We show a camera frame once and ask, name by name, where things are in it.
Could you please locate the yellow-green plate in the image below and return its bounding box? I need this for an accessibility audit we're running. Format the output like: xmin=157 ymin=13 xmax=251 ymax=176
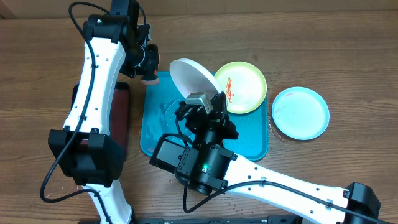
xmin=215 ymin=62 xmax=267 ymax=114

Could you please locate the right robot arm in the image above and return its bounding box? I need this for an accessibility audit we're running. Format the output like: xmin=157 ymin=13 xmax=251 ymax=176
xmin=149 ymin=92 xmax=380 ymax=223

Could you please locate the light blue plate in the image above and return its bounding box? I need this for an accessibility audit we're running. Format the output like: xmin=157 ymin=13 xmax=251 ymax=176
xmin=271 ymin=86 xmax=330 ymax=141

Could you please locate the orange and green sponge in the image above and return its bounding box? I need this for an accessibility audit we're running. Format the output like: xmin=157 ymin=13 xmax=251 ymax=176
xmin=141 ymin=54 xmax=161 ymax=85

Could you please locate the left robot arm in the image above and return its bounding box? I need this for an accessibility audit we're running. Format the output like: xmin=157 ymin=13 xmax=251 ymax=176
xmin=48 ymin=1 xmax=159 ymax=223

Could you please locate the teal plastic tray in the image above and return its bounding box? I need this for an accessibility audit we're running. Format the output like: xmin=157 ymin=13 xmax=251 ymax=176
xmin=140 ymin=72 xmax=268 ymax=161

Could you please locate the white plate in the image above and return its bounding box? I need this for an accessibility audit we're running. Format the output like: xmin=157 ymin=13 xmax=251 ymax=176
xmin=169 ymin=58 xmax=223 ymax=99

